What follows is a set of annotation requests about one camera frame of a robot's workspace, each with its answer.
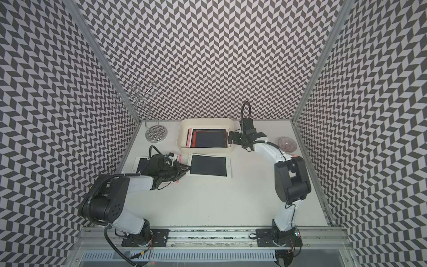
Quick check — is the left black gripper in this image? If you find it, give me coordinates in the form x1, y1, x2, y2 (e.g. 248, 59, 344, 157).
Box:
160, 161, 192, 182

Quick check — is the pink edged writing tablet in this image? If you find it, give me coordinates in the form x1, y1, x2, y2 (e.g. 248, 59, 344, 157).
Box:
133, 154, 183, 184

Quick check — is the white framed writing tablet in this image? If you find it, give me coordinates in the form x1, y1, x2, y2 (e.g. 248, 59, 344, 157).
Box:
187, 154, 232, 178

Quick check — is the red framed writing tablet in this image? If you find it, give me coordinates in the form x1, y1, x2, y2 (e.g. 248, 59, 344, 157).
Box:
190, 129, 228, 148

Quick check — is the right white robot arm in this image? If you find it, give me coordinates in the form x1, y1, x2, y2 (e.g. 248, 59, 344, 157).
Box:
228, 119, 311, 248

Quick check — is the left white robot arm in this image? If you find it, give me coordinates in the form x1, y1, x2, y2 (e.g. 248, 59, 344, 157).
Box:
78, 145, 191, 244

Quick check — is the pink tablet in box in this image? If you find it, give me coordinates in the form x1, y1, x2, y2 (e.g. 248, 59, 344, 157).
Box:
186, 128, 193, 148

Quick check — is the cream storage box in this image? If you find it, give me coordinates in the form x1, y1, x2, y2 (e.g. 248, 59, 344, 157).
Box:
176, 118, 235, 154

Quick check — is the clear glass bowl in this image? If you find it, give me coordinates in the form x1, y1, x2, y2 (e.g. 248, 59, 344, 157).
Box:
278, 137, 298, 154

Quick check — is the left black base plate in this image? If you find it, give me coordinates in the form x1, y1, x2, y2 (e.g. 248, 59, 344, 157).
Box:
121, 228, 170, 248

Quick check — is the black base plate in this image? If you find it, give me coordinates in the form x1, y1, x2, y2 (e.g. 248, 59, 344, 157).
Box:
255, 227, 303, 248
121, 228, 170, 248

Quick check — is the silver wire stand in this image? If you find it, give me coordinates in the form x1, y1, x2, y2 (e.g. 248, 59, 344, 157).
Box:
115, 82, 167, 144

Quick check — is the black corrugated cable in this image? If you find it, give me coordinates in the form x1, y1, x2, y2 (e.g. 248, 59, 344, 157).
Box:
78, 172, 147, 267

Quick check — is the aluminium front rail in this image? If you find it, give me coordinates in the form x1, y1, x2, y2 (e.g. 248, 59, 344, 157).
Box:
71, 226, 351, 250

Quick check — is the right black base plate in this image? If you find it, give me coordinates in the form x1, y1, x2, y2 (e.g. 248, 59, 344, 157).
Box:
255, 227, 303, 248

